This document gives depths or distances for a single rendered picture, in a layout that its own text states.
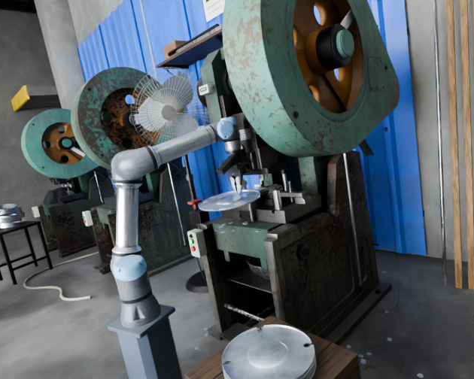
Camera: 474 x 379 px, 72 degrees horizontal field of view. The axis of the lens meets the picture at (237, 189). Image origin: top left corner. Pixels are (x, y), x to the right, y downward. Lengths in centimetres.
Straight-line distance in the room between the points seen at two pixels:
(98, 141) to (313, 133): 180
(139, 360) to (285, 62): 117
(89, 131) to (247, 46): 173
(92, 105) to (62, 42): 416
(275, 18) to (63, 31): 589
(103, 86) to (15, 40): 572
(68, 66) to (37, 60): 174
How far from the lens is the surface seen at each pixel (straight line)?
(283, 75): 113
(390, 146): 252
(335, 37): 137
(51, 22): 685
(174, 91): 232
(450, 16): 228
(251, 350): 116
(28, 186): 787
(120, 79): 280
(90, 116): 266
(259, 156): 158
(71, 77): 662
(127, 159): 126
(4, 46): 830
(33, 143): 428
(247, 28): 115
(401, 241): 268
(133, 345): 137
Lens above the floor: 106
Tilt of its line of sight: 9 degrees down
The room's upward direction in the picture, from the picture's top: 10 degrees counter-clockwise
